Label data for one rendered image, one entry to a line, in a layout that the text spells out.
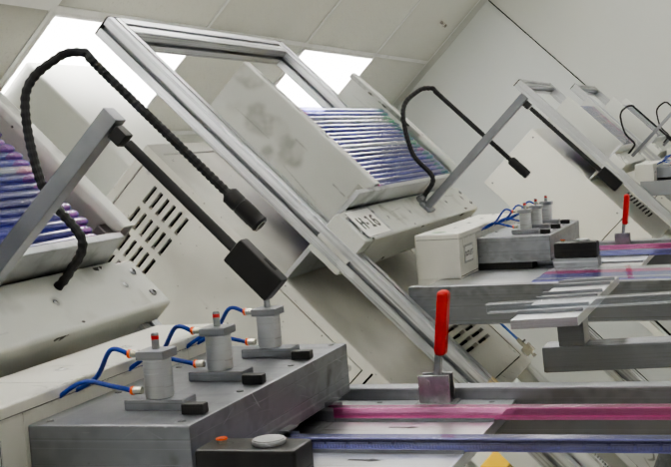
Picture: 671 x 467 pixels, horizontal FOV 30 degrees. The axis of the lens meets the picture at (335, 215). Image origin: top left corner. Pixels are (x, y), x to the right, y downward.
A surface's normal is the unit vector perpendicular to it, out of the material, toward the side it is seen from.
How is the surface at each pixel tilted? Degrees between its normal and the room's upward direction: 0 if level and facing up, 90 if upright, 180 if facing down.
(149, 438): 90
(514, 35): 90
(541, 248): 90
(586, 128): 90
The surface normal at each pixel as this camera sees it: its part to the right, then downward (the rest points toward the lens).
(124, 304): 0.62, -0.73
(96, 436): -0.33, 0.07
